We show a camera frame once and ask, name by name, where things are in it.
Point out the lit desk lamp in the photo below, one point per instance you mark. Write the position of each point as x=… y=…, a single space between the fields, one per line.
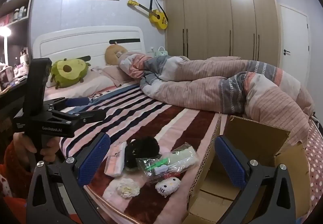
x=4 y=32

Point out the pink polka dot sheet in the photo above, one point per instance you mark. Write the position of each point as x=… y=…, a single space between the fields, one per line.
x=315 y=158

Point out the striped fleece blanket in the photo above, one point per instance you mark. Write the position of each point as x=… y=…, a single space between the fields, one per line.
x=141 y=113

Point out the black fluffy plush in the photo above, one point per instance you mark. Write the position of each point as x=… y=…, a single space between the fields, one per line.
x=141 y=148

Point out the white door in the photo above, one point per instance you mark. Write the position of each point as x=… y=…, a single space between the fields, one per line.
x=294 y=37

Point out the beige wooden wardrobe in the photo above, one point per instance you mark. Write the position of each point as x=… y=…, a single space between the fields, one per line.
x=219 y=19

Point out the cluttered dark desk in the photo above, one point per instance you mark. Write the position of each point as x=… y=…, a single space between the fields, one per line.
x=10 y=97

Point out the brown round plush toy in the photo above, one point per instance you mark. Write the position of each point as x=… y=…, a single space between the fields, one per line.
x=113 y=53

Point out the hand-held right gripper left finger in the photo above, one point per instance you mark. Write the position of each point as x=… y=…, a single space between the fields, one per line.
x=93 y=157

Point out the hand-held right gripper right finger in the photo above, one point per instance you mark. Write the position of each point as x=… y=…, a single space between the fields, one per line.
x=230 y=163

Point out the pink plush pouch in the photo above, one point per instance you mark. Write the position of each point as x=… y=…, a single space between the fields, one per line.
x=163 y=150

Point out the person's left hand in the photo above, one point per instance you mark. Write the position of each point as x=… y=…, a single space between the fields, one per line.
x=21 y=145

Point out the white cat plush toy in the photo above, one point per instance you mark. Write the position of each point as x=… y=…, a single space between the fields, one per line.
x=167 y=187

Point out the brown cardboard box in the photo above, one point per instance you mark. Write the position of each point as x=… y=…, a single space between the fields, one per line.
x=257 y=138

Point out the white plush flower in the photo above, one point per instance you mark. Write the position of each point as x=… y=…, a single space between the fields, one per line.
x=128 y=188

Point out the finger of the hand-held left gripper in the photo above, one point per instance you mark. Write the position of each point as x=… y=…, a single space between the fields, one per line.
x=78 y=101
x=90 y=115

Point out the pink grey patterned quilt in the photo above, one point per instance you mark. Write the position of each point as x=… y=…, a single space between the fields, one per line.
x=201 y=80

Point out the yellow guitar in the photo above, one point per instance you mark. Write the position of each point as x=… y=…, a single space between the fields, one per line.
x=157 y=18

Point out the clear bag with green plush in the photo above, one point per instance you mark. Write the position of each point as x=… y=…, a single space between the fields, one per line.
x=174 y=161

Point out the wall shelf with items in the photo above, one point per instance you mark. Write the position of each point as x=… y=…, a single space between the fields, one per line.
x=17 y=7

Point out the green white small bag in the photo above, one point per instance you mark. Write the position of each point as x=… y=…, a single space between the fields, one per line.
x=162 y=52

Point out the pink pillow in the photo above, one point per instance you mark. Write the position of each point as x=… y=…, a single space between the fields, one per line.
x=111 y=75

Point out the white bed headboard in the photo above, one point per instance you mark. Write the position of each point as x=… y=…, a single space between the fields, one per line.
x=83 y=39

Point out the avocado plush pillow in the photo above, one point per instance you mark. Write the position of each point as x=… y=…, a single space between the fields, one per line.
x=67 y=74

